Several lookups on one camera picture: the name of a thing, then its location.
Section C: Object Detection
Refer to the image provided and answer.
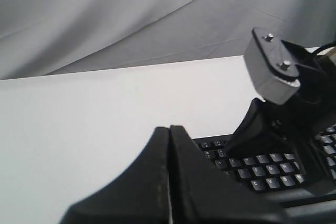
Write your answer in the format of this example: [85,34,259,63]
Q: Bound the black acer keyboard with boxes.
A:
[193,125,336,224]

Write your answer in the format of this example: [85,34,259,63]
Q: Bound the grey backdrop cloth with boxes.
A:
[1,0,335,80]

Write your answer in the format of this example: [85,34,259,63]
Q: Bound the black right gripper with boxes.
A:
[225,41,335,196]

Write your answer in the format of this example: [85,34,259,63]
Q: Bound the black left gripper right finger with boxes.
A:
[169,125,291,223]

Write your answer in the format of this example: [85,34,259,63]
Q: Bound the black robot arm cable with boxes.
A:
[309,40,336,57]

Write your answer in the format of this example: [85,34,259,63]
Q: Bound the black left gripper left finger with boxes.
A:
[60,127,170,223]

